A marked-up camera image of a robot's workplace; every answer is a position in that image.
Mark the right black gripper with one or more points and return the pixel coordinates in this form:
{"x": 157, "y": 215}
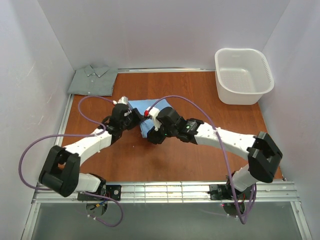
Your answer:
{"x": 152, "y": 135}

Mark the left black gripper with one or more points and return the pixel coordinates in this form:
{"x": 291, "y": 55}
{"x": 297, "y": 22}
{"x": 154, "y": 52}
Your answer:
{"x": 136, "y": 116}

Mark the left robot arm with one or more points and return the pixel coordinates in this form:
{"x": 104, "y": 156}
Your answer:
{"x": 61, "y": 169}

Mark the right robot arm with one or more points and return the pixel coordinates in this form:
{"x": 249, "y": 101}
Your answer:
{"x": 260, "y": 151}

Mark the folded grey shirt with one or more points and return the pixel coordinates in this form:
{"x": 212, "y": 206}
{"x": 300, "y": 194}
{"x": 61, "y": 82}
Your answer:
{"x": 93, "y": 81}

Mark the white plastic basket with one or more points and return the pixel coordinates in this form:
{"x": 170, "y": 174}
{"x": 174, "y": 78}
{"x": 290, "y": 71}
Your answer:
{"x": 242, "y": 75}

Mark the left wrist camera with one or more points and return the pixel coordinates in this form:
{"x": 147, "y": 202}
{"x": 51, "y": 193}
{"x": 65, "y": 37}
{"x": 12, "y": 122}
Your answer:
{"x": 124, "y": 100}

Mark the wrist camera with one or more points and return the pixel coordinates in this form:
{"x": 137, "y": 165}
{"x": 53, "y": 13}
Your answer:
{"x": 152, "y": 113}
{"x": 124, "y": 100}

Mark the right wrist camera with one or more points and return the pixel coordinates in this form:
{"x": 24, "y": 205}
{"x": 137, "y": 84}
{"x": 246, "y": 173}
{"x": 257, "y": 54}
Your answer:
{"x": 152, "y": 113}

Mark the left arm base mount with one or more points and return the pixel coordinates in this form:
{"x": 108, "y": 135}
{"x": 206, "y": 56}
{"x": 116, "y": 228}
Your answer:
{"x": 112, "y": 191}

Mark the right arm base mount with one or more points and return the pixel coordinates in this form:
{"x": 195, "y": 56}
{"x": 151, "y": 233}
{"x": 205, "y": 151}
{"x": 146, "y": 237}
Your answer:
{"x": 224, "y": 192}

